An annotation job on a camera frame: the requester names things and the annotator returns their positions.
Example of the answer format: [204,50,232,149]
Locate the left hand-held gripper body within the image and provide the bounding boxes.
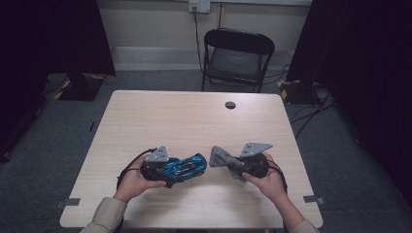
[139,145,181,188]

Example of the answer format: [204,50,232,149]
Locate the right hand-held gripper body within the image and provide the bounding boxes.
[237,142,274,180]

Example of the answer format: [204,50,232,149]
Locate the blue and black toy car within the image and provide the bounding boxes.
[160,152,208,186]

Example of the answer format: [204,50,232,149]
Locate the grey towel cloth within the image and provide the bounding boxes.
[209,145,249,183]

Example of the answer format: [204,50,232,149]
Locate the person's right hand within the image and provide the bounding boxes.
[242,151,288,203]

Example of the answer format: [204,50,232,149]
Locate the person's left hand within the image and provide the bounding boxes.
[113,161,167,204]

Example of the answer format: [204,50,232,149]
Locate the grey tape strip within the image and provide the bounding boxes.
[55,197,82,209]
[303,194,326,205]

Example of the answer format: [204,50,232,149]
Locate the black and yellow box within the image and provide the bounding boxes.
[277,79,321,106]

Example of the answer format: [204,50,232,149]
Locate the black folding chair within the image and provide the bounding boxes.
[201,27,276,94]

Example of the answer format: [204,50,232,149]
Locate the black stand base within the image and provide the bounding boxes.
[57,72,107,102]

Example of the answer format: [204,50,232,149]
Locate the dark curtain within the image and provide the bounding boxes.
[0,0,117,159]
[286,0,412,208]

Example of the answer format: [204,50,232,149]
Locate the right hand-held gripper cable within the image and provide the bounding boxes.
[266,159,290,195]

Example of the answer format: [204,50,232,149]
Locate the hand-held gripper cable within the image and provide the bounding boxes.
[266,159,290,195]
[116,148,158,190]

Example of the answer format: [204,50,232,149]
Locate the left hand-held gripper cable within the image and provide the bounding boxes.
[116,148,158,190]

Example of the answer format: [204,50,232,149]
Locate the black floor cables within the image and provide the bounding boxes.
[289,86,336,141]

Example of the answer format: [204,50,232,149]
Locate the black power cable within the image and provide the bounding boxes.
[192,6,205,73]

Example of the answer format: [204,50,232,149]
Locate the white wall outlet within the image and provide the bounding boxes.
[189,0,212,14]

